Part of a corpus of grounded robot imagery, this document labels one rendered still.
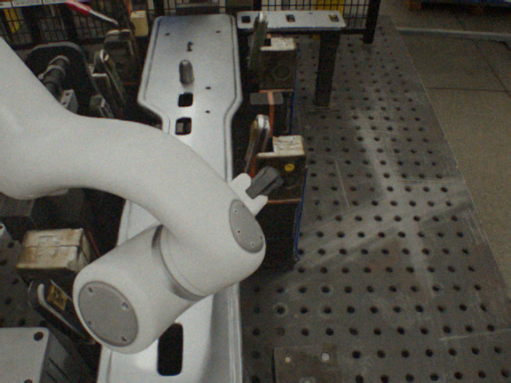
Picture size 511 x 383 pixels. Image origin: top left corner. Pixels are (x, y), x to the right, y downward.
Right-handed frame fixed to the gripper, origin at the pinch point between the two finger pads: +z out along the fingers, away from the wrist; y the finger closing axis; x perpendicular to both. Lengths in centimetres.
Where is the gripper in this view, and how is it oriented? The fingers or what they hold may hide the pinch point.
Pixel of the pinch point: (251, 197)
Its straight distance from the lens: 62.8
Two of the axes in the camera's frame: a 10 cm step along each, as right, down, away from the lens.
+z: 3.6, -2.9, 8.9
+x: 6.8, 7.3, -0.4
